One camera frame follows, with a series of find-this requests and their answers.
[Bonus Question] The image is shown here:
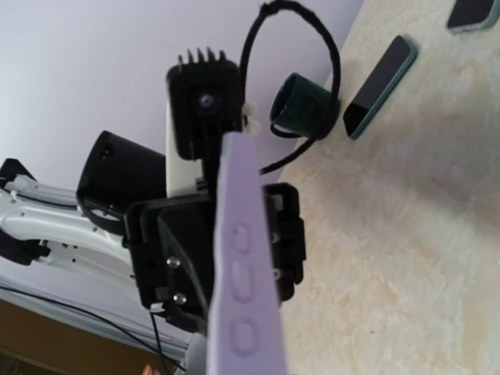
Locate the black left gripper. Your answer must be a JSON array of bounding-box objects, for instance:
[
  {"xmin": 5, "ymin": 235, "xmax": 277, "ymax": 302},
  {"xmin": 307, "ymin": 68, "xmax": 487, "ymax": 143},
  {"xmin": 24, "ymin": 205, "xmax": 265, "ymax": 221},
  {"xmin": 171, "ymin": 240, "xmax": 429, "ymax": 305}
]
[{"xmin": 125, "ymin": 183, "xmax": 305, "ymax": 332}]

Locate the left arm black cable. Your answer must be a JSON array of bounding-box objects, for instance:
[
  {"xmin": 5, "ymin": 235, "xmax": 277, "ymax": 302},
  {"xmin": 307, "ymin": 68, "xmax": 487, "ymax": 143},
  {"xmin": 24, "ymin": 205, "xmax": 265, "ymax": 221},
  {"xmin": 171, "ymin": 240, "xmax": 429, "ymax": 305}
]
[{"xmin": 237, "ymin": 2, "xmax": 343, "ymax": 177}]

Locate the lavender phone case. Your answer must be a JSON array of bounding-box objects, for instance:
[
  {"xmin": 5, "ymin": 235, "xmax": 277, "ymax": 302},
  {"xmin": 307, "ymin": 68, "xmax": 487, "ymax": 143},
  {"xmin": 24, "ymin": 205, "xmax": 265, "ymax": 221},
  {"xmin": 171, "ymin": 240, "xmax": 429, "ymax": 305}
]
[{"xmin": 206, "ymin": 133, "xmax": 288, "ymax": 375}]

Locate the dark green mug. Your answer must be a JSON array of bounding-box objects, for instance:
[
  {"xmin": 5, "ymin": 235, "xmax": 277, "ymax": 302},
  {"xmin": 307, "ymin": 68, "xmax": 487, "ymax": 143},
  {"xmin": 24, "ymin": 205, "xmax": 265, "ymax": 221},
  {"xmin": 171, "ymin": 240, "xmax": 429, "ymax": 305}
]
[{"xmin": 270, "ymin": 73, "xmax": 340, "ymax": 140}]

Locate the front aluminium rail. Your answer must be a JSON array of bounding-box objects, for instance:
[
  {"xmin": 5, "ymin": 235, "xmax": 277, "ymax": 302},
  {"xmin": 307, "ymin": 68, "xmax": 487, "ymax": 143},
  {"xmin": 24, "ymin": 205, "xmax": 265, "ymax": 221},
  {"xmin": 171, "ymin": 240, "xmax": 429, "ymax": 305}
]
[{"xmin": 158, "ymin": 324, "xmax": 207, "ymax": 369}]

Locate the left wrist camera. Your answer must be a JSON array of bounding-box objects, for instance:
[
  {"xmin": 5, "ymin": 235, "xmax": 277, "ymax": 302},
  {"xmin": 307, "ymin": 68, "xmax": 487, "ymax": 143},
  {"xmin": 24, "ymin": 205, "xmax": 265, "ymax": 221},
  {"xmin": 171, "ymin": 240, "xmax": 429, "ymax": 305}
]
[{"xmin": 166, "ymin": 48, "xmax": 261, "ymax": 198}]

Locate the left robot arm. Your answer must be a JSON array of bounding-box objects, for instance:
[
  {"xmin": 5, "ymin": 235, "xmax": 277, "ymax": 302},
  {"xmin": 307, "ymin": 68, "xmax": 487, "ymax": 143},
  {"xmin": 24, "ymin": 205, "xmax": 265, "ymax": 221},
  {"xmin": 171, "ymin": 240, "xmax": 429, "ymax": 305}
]
[{"xmin": 1, "ymin": 132, "xmax": 306, "ymax": 333}]

